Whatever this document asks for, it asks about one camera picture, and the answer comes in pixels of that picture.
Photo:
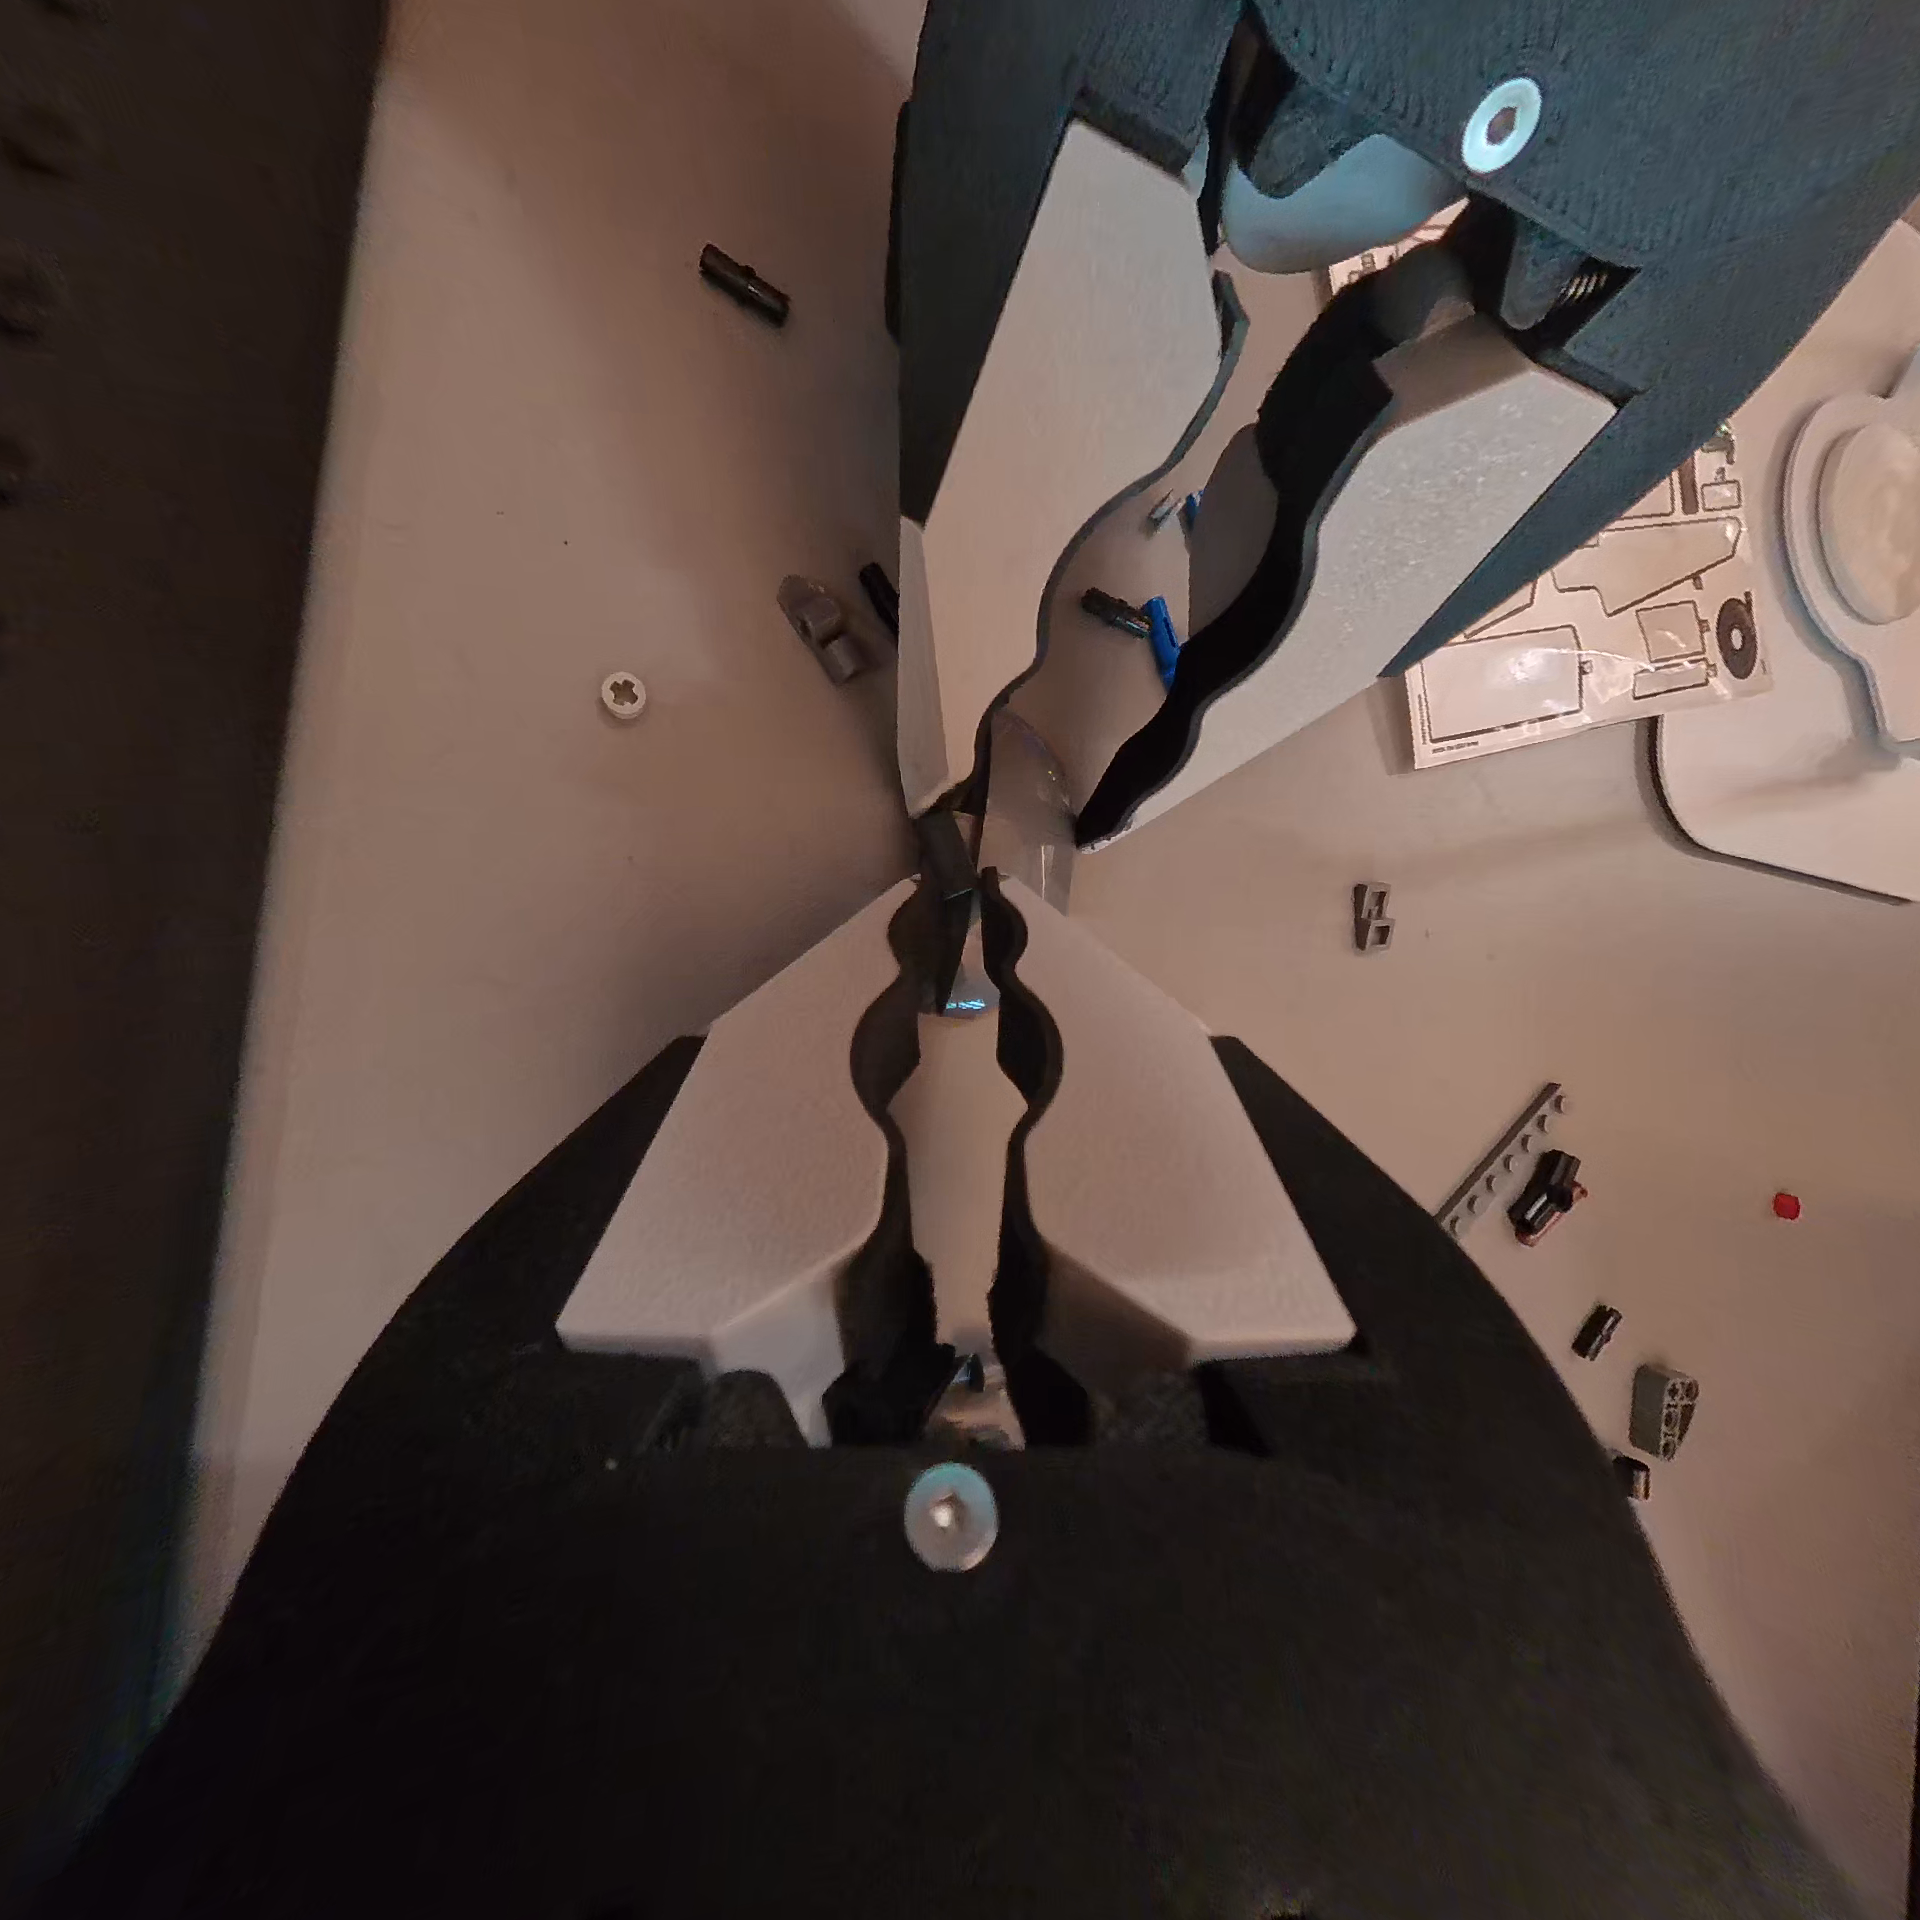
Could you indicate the small grey lego clip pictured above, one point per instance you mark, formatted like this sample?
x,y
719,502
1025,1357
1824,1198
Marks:
x,y
1362,923

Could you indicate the grey lego bracket piece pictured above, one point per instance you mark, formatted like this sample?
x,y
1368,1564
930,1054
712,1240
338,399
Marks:
x,y
822,623

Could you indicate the grey curved lego canopy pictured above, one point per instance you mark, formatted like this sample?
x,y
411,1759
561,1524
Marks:
x,y
1027,820

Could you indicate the black lego pin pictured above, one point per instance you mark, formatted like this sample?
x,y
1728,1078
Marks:
x,y
878,598
744,283
1110,610

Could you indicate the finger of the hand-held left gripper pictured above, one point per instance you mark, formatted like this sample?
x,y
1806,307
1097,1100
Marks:
x,y
1454,482
1050,346

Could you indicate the long grey lego plate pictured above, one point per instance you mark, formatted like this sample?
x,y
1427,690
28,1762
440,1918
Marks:
x,y
1499,1162

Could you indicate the dark grey lego block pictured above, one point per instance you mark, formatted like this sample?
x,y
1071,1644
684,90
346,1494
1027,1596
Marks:
x,y
1665,1412

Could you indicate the small black lego brick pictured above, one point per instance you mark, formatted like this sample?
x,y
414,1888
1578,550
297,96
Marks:
x,y
1634,1478

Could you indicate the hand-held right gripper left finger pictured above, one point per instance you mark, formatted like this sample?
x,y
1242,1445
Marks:
x,y
720,1200

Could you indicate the small black lego piece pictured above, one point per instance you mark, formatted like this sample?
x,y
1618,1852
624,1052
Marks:
x,y
1599,1332

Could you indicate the black lego piece red ends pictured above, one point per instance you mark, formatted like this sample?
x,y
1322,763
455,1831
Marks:
x,y
1546,1197

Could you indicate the white round lego piece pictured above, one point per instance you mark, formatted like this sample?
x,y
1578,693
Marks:
x,y
608,709

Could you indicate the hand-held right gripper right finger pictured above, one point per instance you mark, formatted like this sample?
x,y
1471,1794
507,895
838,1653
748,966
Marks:
x,y
1184,1200

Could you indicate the lego sticker sheet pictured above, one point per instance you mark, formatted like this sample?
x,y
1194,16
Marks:
x,y
1499,704

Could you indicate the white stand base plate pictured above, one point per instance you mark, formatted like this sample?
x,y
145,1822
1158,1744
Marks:
x,y
1770,810

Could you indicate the black lego tile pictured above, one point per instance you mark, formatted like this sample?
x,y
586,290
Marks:
x,y
948,886

